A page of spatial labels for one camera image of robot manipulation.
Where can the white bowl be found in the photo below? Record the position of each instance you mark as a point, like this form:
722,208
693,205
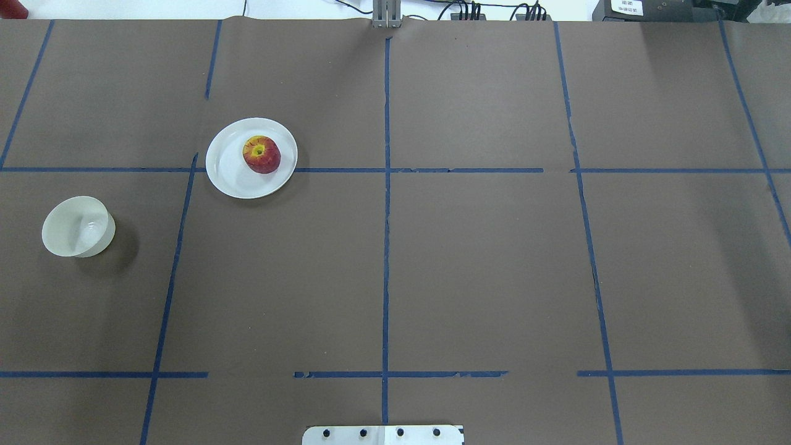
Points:
80,226

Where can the black box device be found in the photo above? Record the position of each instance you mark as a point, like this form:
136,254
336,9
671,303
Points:
652,11

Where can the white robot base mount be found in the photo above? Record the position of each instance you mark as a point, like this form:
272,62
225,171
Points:
385,434

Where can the white round plate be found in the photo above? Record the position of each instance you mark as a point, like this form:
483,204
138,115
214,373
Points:
232,175

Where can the red yellow apple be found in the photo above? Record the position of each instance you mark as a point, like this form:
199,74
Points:
261,154

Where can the aluminium top bracket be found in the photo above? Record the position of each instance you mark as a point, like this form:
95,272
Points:
386,14

